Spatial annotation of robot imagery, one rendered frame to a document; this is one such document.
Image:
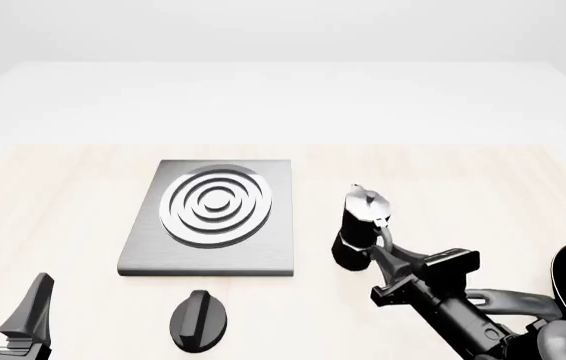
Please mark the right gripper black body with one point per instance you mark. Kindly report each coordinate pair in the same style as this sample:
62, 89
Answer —
450, 264

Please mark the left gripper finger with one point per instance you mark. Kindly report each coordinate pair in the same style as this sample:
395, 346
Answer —
30, 311

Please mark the round black stove knob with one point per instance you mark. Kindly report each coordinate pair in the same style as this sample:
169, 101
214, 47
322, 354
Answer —
198, 324

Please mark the flat stove plate with rings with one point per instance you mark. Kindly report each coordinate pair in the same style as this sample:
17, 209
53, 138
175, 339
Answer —
148, 243

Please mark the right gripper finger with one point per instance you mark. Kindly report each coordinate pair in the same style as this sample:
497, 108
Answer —
393, 268
410, 255

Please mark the black and silver moka pot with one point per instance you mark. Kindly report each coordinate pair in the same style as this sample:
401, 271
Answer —
355, 232

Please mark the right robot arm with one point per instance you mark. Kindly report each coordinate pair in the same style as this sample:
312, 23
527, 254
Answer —
463, 318

